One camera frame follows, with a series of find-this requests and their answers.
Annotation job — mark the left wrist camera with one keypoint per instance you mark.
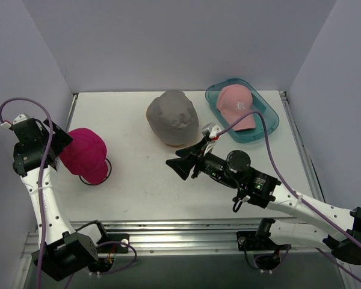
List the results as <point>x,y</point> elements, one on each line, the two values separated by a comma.
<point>20,118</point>

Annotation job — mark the aluminium mounting rail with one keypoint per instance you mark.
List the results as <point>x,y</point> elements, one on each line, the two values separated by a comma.
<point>202,255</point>

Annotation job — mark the magenta baseball cap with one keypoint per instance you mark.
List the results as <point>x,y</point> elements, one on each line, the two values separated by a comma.
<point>86,153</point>

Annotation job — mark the grey bucket hat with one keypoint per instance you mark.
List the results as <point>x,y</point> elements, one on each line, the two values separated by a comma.
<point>173,118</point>

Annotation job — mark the teal plastic basket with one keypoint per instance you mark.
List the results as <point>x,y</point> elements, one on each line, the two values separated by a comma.
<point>249,129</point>

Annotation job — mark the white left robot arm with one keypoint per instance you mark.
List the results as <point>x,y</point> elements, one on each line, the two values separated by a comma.
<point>63,250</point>

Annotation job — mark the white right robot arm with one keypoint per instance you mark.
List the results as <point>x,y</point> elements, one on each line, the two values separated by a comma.
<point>321,225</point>

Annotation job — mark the black wire hat stand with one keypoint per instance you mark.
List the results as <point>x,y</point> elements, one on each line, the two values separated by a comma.
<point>99,176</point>

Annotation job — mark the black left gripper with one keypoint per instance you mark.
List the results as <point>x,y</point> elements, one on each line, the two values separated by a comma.
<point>58,139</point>

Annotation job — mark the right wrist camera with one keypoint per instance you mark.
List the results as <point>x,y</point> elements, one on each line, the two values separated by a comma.
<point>210,133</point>

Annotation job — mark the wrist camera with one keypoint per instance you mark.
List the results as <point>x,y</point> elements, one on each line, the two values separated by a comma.
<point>20,118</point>
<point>210,133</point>

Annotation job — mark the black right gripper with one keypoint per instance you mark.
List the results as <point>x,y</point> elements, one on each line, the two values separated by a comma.
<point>197,161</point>

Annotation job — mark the light pink baseball cap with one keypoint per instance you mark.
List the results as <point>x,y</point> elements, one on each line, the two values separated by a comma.
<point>233,102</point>

